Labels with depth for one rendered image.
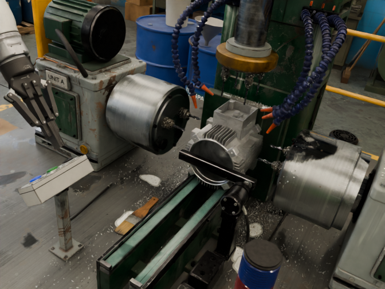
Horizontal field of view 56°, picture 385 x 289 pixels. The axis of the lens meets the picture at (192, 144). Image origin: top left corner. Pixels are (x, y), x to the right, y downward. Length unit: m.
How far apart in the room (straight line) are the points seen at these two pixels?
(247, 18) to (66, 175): 0.62
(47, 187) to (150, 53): 2.32
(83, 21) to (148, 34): 1.83
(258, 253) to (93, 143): 0.90
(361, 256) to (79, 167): 0.76
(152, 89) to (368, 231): 0.74
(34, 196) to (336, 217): 0.75
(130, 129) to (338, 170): 0.65
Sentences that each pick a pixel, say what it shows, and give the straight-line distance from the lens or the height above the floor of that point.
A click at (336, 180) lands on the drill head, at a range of 1.00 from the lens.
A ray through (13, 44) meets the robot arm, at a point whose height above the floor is 1.34.
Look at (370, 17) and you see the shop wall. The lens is 6.18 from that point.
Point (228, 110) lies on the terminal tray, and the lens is 1.22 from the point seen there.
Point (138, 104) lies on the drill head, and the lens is 1.19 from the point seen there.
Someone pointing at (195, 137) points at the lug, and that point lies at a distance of 1.11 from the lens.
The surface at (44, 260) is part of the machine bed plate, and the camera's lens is 1.13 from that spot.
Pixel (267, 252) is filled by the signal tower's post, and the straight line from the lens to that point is 0.59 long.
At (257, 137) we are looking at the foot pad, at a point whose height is 1.08.
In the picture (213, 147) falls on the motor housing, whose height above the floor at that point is 0.97.
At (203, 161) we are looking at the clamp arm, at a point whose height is 1.03.
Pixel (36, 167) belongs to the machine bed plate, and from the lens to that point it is 1.47.
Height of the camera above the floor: 1.63
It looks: 31 degrees down
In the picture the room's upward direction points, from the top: 7 degrees clockwise
